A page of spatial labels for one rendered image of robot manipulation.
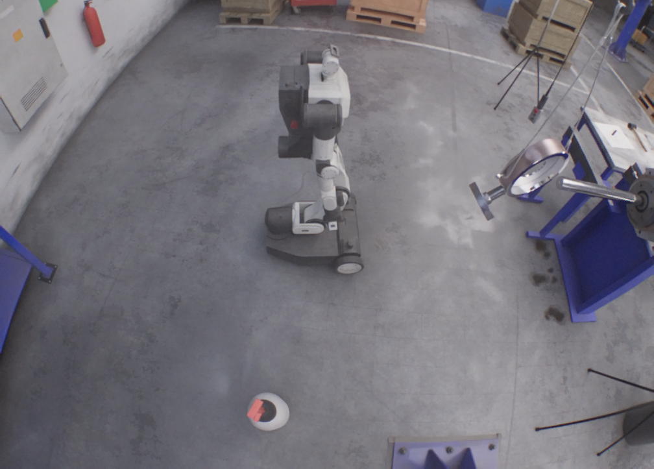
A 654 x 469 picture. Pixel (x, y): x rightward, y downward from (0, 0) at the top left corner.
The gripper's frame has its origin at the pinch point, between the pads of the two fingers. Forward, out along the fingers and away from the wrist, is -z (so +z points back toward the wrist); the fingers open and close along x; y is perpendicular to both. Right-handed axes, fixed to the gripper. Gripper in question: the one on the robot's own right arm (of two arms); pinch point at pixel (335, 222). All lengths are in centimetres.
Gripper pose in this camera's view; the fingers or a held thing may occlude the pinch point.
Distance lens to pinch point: 193.3
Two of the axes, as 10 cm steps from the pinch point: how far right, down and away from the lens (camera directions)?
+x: 9.9, -1.2, -0.9
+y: -0.5, -8.4, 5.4
